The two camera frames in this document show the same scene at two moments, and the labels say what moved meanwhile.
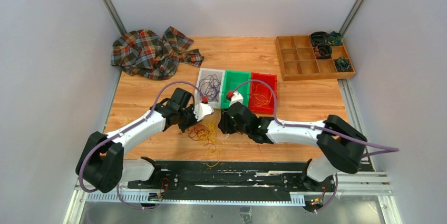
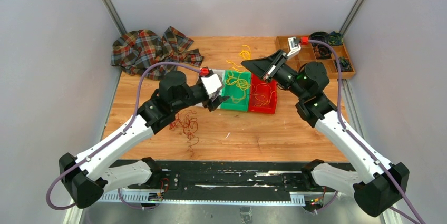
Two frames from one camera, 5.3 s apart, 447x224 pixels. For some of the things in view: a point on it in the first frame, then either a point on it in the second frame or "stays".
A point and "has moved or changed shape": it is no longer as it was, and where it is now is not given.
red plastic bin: [261, 97] stays
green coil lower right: [343, 65] stays
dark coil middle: [323, 51] stays
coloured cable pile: [206, 131] has moved or changed shape
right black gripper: [224, 125] → [262, 66]
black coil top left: [319, 37] stays
